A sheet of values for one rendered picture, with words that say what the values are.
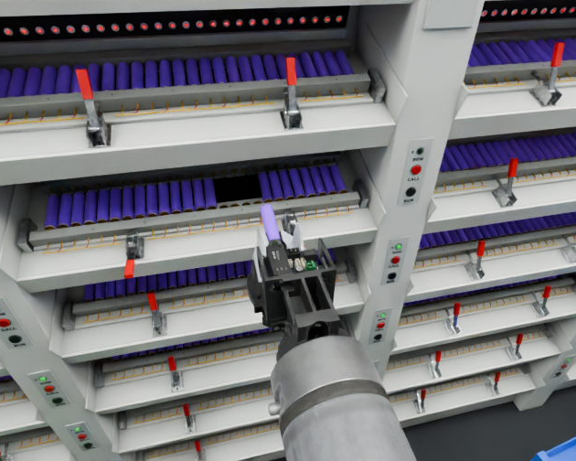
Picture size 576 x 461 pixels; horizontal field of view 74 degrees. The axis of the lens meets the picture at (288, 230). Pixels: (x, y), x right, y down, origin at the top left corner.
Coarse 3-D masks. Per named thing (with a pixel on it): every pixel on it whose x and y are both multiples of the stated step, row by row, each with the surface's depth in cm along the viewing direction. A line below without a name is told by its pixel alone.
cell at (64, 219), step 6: (60, 198) 67; (66, 198) 66; (72, 198) 68; (60, 204) 66; (66, 204) 66; (60, 210) 65; (66, 210) 65; (60, 216) 64; (66, 216) 65; (60, 222) 64; (66, 222) 64
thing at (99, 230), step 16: (352, 192) 71; (224, 208) 67; (240, 208) 68; (256, 208) 68; (272, 208) 68; (288, 208) 68; (304, 208) 69; (320, 208) 71; (336, 208) 71; (96, 224) 63; (112, 224) 64; (128, 224) 64; (144, 224) 64; (160, 224) 64; (176, 224) 65; (192, 224) 66; (256, 224) 68; (32, 240) 61; (48, 240) 62; (64, 240) 63; (80, 240) 63
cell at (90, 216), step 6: (90, 192) 67; (90, 198) 67; (96, 198) 68; (90, 204) 66; (96, 204) 67; (90, 210) 65; (96, 210) 67; (84, 216) 65; (90, 216) 65; (84, 222) 65
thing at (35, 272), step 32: (352, 160) 78; (32, 192) 69; (64, 192) 69; (32, 224) 63; (320, 224) 70; (352, 224) 70; (0, 256) 56; (32, 256) 62; (64, 256) 62; (96, 256) 63; (160, 256) 64; (192, 256) 64; (224, 256) 67; (32, 288) 62
